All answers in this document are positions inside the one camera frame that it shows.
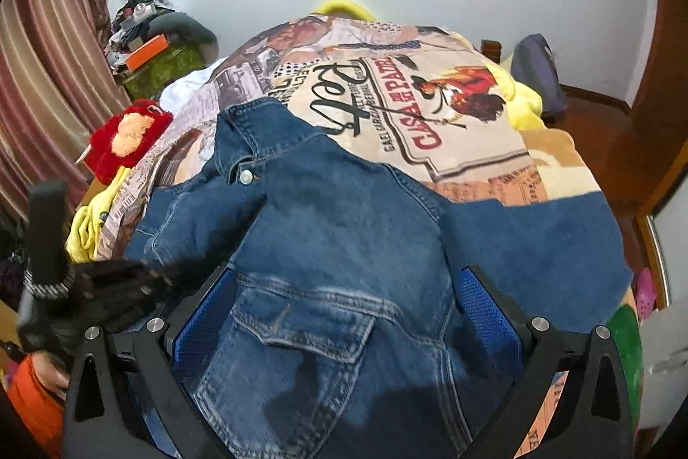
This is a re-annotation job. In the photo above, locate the red plush toy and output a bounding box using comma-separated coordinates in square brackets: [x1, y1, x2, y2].
[79, 99, 174, 185]

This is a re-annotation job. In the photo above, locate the yellow garment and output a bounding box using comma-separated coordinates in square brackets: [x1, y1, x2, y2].
[64, 166, 132, 263]

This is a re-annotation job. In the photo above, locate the grey-blue backpack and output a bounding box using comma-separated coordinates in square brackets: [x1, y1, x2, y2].
[511, 34, 568, 119]

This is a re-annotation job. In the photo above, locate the pink clog shoe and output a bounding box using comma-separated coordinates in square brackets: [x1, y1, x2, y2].
[634, 267, 658, 320]

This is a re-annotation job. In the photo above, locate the printed newspaper-pattern blanket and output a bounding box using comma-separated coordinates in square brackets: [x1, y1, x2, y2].
[95, 12, 644, 455]

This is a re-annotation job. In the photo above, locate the dark clothes pile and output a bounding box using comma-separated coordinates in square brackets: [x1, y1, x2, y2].
[104, 0, 219, 63]

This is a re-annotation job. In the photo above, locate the striped pink curtain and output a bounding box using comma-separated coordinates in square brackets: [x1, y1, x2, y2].
[1, 0, 128, 218]

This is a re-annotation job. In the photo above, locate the left hand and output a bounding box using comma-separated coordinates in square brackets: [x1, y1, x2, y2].
[31, 351, 70, 401]

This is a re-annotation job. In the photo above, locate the green patterned storage box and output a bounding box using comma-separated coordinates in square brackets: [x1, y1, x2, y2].
[118, 43, 206, 100]

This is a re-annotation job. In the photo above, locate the blue denim jacket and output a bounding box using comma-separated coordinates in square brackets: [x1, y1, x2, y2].
[125, 98, 632, 458]

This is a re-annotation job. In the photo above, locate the orange sleeve left forearm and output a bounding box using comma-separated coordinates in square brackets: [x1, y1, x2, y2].
[7, 353, 65, 458]

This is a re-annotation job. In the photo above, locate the orange box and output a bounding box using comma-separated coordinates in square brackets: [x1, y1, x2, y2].
[125, 34, 169, 71]

